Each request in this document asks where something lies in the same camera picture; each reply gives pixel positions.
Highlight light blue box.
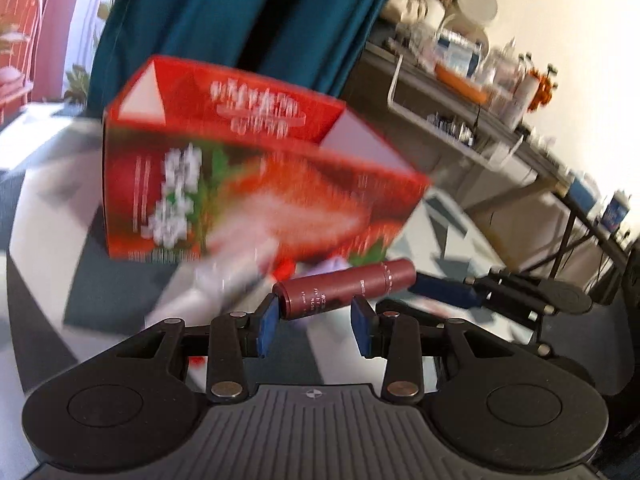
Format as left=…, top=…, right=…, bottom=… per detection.
left=569, top=179, right=597, bottom=217

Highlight black top dressing table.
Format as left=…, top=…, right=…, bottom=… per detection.
left=345, top=39, right=640, bottom=302

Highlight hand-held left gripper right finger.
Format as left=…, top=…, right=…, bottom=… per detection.
left=350, top=297, right=517, bottom=405

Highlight geometric patterned tablecloth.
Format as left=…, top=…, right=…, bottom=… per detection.
left=0, top=115, right=552, bottom=411

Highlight maroon cylindrical tube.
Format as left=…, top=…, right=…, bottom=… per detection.
left=272, top=258, right=416, bottom=322

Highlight red strawberry print cardboard box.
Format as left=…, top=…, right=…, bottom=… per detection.
left=102, top=54, right=432, bottom=267

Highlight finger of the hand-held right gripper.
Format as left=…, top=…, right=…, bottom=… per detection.
left=409, top=266, right=552, bottom=322

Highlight round white vanity mirror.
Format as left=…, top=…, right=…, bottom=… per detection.
left=456, top=0, right=501, bottom=45

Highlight orange artificial flowers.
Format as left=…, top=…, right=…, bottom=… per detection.
left=529, top=66, right=559, bottom=112

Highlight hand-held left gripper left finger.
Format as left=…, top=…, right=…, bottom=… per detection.
left=116, top=294, right=280, bottom=405

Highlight white wire basket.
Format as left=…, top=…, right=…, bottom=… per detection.
left=387, top=55, right=542, bottom=182

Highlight pink room wall poster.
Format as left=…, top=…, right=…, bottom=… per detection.
left=0, top=0, right=127, bottom=127

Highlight clear plastic packet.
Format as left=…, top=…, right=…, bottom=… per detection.
left=190, top=237, right=281, bottom=307

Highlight teal curtain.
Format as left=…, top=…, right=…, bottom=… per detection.
left=87, top=0, right=409, bottom=107

